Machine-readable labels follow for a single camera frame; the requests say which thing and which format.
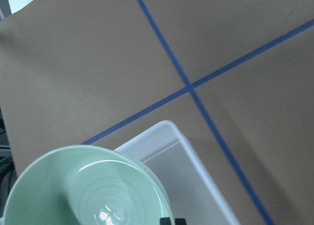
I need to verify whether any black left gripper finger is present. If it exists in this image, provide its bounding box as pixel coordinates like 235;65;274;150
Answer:
159;217;186;225

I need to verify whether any clear plastic storage box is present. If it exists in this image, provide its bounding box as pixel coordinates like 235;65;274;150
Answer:
116;121;240;225

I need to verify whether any green ceramic bowl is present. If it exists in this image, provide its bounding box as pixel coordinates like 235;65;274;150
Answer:
2;145;174;225

